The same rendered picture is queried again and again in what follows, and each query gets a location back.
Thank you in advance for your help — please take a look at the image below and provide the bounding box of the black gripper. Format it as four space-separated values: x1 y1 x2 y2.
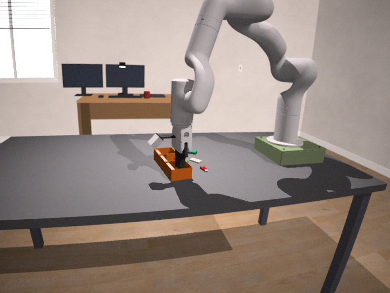
171 123 192 169

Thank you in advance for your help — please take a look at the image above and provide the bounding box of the orange rack of bins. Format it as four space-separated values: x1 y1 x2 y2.
154 147 192 181

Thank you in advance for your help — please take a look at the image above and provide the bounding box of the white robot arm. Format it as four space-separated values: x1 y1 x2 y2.
170 0 318 147

